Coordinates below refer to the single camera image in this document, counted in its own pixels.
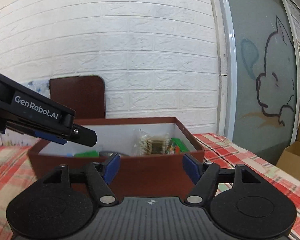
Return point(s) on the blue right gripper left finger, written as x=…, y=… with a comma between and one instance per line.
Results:
x=110, y=167

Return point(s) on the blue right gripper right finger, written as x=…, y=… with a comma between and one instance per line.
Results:
x=192, y=167

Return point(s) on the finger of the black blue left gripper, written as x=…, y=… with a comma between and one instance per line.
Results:
x=79, y=135

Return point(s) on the green rectangular block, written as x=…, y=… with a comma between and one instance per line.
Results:
x=87, y=154

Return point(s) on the cotton swab bag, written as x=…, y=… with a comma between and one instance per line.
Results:
x=149, y=143

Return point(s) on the green orange small box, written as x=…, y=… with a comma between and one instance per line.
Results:
x=176, y=146

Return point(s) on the brown white storage box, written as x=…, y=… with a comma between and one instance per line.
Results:
x=142, y=176

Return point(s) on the brown box lid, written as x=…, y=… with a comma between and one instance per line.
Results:
x=84, y=94

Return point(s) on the red checkered tablecloth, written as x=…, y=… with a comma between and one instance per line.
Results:
x=16, y=173

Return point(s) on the painted glass door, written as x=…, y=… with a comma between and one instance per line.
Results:
x=263, y=74

